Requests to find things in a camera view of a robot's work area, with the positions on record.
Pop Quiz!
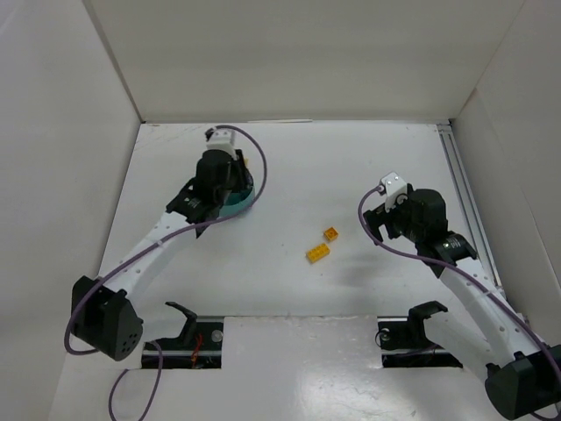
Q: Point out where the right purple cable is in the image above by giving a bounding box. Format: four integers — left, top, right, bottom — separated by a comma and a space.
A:
357, 184, 561, 421

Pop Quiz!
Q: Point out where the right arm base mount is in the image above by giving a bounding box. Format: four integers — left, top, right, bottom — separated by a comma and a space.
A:
374, 301, 463, 368

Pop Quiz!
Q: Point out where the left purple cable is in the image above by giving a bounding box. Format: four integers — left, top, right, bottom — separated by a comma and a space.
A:
64, 125, 268, 421

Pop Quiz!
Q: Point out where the yellow long lego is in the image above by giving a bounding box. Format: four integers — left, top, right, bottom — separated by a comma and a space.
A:
306, 243, 330, 264

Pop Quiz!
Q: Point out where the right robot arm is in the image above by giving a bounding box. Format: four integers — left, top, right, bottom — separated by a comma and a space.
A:
358, 184, 560, 420

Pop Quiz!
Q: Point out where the aluminium rail right edge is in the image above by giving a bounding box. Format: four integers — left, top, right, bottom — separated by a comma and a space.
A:
437, 123, 506, 296

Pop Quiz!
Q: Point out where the purple cable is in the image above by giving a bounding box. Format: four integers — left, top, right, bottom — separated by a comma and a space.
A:
357, 184, 561, 421
64, 125, 268, 421

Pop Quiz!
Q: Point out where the teal round divided container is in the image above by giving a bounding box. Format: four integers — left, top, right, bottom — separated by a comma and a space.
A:
219, 170, 255, 218

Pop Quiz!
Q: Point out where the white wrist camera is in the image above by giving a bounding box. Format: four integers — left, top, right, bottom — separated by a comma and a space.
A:
379, 172, 408, 213
205, 128, 237, 159

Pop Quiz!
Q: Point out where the brown orange long lego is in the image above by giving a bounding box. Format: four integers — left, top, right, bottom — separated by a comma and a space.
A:
323, 226, 339, 242

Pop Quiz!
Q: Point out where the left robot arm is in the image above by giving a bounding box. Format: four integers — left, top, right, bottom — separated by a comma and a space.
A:
63, 146, 262, 361

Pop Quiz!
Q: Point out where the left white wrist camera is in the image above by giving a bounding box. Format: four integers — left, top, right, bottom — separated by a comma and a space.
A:
205, 128, 237, 159

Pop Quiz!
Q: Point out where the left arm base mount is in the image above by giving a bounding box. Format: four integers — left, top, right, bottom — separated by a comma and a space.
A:
140, 302, 224, 370

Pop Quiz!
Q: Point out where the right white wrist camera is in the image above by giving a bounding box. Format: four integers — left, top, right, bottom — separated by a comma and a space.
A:
379, 172, 408, 213

